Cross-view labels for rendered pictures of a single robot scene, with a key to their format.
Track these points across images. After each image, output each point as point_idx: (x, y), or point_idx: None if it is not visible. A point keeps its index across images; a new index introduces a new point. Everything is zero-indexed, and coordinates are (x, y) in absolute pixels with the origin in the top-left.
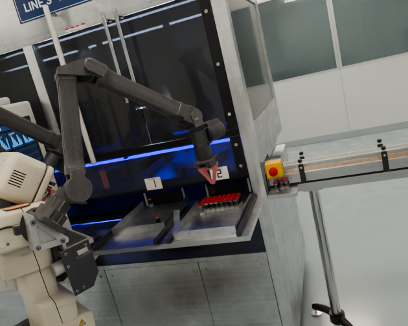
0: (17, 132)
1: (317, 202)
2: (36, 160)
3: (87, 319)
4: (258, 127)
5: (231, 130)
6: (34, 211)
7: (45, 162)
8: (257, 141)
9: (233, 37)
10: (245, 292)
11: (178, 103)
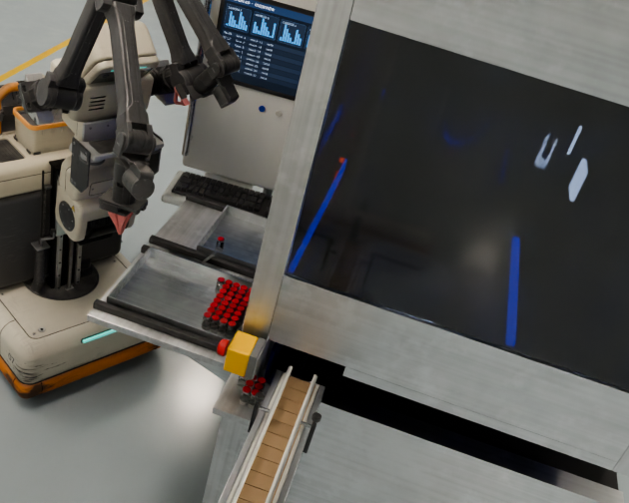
0: (300, 28)
1: None
2: (99, 47)
3: (76, 211)
4: (311, 298)
5: None
6: None
7: (204, 70)
8: (269, 301)
9: (298, 115)
10: None
11: (124, 109)
